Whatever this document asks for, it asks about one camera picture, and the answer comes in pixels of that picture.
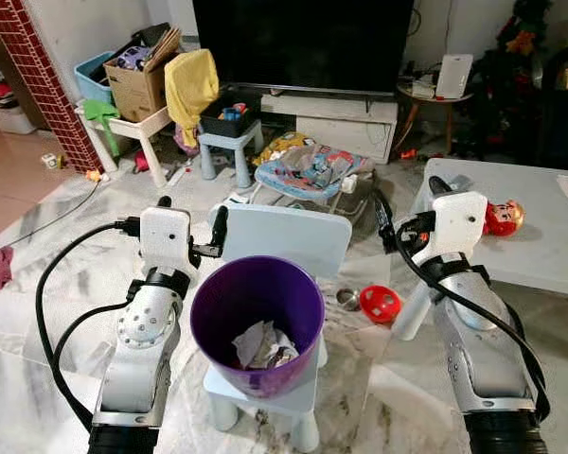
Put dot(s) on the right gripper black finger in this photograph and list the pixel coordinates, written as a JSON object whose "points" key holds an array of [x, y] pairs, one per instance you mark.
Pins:
{"points": [[383, 222], [438, 185]]}

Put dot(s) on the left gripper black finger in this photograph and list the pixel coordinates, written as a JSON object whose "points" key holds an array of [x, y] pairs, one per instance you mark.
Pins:
{"points": [[164, 202], [220, 232]]}

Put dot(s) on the white tissue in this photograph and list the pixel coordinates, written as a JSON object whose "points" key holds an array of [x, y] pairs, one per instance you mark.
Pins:
{"points": [[265, 345]]}

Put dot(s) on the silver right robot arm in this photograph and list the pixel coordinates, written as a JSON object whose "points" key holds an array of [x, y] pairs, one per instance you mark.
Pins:
{"points": [[478, 350]]}

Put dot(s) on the purple plastic bin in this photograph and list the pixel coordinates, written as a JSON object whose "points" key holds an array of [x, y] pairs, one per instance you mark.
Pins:
{"points": [[218, 312]]}

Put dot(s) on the pale blue child chair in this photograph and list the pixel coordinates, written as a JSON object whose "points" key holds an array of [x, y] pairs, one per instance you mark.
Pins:
{"points": [[284, 236]]}

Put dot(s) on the red toy doll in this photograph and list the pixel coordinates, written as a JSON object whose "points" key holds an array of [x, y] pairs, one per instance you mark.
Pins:
{"points": [[502, 219]]}

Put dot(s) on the red ball toy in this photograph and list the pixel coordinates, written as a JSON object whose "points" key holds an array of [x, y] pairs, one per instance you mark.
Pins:
{"points": [[379, 305]]}

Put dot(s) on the small white side table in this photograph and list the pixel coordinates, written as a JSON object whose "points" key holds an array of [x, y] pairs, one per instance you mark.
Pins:
{"points": [[137, 126]]}

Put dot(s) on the small metal bowl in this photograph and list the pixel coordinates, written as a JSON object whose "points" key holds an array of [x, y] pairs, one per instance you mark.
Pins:
{"points": [[346, 300]]}

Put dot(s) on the pale blue plastic stool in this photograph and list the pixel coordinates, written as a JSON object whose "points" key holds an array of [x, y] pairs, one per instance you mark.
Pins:
{"points": [[229, 144]]}

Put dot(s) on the blue patterned baby bouncer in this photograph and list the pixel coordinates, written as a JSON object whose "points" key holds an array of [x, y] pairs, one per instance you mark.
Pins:
{"points": [[308, 175]]}

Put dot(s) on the round wooden side table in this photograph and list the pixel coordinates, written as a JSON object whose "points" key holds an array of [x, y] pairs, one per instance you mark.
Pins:
{"points": [[426, 95]]}

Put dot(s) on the black plastic tray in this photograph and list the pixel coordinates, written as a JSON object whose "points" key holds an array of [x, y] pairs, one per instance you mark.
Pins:
{"points": [[218, 126]]}

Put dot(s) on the white television stand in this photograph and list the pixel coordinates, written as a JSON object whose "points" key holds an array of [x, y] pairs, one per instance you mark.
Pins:
{"points": [[341, 128]]}

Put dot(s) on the low white table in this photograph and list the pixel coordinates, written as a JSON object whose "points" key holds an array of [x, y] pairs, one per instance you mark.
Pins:
{"points": [[521, 255]]}

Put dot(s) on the green cloth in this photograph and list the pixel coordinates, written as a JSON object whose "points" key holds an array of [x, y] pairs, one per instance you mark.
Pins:
{"points": [[101, 113]]}

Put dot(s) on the white upright device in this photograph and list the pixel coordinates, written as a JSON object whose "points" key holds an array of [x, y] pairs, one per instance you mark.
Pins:
{"points": [[454, 76]]}

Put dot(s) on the brown cardboard box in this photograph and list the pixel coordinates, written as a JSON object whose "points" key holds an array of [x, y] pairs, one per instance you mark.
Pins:
{"points": [[133, 95]]}

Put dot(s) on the dark decorated christmas tree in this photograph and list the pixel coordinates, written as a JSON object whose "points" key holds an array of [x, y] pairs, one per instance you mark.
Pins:
{"points": [[521, 104]]}

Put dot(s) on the yellow cloth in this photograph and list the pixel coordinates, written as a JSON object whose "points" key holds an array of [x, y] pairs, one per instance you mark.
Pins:
{"points": [[191, 85]]}

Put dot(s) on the blue plastic basket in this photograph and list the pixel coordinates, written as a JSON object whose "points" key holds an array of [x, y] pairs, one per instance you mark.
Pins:
{"points": [[90, 83]]}

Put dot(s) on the red brick pillar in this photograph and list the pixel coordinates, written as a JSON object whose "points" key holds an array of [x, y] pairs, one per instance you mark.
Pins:
{"points": [[47, 85]]}

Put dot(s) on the white storage box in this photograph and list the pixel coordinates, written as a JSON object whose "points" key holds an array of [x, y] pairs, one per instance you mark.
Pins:
{"points": [[9, 120]]}

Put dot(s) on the black television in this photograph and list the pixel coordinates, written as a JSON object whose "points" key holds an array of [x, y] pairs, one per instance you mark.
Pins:
{"points": [[303, 43]]}

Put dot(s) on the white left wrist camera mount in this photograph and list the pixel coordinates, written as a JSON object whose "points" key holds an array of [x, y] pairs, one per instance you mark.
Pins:
{"points": [[166, 241]]}

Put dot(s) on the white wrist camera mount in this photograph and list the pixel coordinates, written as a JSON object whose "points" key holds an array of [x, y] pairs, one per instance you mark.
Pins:
{"points": [[459, 227], [166, 241]]}

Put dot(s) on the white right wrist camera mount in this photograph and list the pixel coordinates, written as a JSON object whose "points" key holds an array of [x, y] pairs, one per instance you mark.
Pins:
{"points": [[459, 227]]}

